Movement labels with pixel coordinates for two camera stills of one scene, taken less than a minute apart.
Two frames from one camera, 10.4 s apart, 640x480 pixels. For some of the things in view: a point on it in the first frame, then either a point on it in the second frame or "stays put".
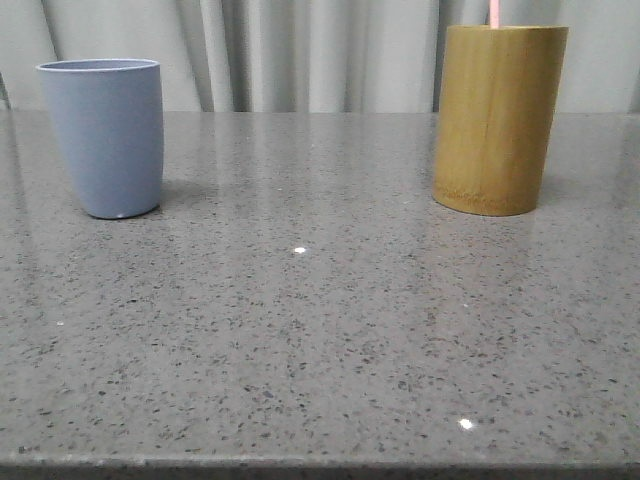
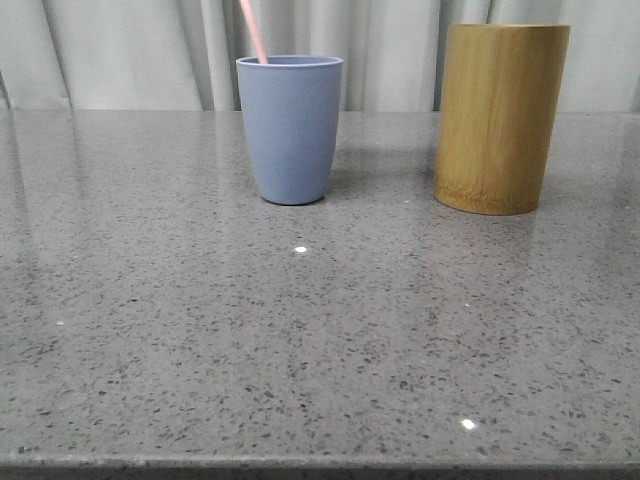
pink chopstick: [494, 14] → [254, 33]
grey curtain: [311, 55] stays put
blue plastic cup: [110, 119] → [292, 105]
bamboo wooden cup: [496, 94] stays put
